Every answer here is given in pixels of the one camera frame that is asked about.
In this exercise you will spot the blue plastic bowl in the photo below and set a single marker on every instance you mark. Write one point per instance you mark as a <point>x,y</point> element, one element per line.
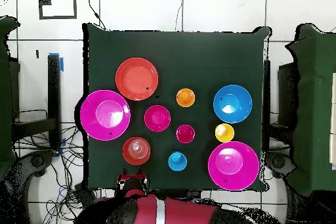
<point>236,95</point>

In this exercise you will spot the blue plastic cup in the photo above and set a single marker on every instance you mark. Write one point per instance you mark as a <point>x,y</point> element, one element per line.
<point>177,161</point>

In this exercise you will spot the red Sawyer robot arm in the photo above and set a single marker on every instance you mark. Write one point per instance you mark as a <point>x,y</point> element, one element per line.
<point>183,213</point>

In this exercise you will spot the black metal post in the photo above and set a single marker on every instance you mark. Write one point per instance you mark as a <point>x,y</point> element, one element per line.
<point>266,98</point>

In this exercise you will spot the small crimson plastic bowl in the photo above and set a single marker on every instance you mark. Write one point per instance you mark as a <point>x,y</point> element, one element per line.
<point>157,118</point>

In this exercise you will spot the large pink plastic bowl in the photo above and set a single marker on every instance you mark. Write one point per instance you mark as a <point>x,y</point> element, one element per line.
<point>92,119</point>
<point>233,176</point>

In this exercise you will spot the black metal stand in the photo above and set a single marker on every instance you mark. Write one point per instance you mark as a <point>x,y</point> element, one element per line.
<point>53,90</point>

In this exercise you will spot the office chair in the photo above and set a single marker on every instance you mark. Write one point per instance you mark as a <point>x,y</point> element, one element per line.
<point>36,161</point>
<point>279,163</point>

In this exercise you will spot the large shallow orange bowl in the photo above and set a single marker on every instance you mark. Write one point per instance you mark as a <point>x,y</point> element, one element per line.
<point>136,79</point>

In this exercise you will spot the orange plastic cup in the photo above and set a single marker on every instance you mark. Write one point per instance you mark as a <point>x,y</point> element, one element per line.
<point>185,98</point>

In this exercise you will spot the green cloth covered table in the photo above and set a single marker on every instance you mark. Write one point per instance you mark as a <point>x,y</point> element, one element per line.
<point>5,90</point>
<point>315,103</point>

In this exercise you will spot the black power brick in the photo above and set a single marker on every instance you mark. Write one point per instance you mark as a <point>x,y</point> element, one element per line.
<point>84,195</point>

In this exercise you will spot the crimson plastic cup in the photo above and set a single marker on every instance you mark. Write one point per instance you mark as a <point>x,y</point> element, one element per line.
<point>185,134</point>

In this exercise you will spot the black square floor frame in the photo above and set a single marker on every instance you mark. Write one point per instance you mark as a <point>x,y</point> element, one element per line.
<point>57,17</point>

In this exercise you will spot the small orange plastic bowl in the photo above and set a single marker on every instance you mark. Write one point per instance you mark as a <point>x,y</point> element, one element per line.
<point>136,151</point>

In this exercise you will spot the dark green tablecloth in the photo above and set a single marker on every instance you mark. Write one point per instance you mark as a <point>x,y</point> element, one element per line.
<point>199,55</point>

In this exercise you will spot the yellow plastic cup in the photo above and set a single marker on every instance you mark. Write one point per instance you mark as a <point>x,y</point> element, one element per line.
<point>224,133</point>

